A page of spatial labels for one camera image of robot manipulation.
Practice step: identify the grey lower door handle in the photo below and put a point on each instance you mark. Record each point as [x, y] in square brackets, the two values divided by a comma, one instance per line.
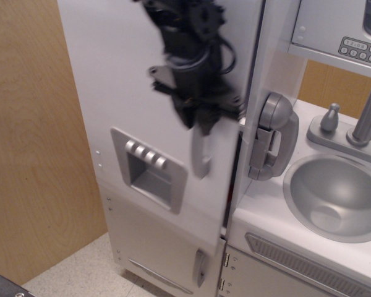
[199, 268]

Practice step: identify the black case corner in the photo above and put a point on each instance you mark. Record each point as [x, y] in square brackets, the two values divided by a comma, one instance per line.
[11, 289]

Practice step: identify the grey toy faucet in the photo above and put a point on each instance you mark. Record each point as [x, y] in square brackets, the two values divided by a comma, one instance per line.
[361, 135]

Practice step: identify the grey toy telephone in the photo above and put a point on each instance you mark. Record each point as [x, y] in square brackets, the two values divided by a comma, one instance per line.
[275, 139]

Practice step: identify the grey fridge door handle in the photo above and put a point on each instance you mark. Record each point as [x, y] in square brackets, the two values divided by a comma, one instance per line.
[201, 152]

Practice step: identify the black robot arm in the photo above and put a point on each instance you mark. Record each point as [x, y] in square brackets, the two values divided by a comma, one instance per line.
[197, 58]

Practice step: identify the grey toy sink basin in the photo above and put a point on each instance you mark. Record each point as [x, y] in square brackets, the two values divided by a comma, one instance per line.
[331, 195]

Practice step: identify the brass door hinge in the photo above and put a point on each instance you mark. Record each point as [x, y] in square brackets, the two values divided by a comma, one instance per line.
[222, 282]
[226, 259]

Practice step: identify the lower brass door hinge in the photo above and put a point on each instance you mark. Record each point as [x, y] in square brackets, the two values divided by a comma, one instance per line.
[222, 282]

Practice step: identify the white fridge door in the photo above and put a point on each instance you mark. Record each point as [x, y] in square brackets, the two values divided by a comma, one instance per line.
[111, 45]

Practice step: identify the grey ice dispenser panel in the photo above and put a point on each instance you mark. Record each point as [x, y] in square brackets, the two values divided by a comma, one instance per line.
[155, 175]

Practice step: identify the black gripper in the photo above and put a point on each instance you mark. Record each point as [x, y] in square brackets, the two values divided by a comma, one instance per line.
[198, 93]

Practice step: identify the white toy kitchen cabinet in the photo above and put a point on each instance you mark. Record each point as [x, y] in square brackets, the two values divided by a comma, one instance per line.
[259, 207]

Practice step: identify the toy microwave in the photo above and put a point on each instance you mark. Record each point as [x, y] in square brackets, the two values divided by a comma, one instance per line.
[336, 33]

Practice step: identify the grey faucet knob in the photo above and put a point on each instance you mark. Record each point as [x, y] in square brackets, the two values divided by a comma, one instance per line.
[330, 120]

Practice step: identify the white lower freezer door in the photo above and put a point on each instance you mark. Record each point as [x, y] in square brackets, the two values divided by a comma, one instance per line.
[156, 253]

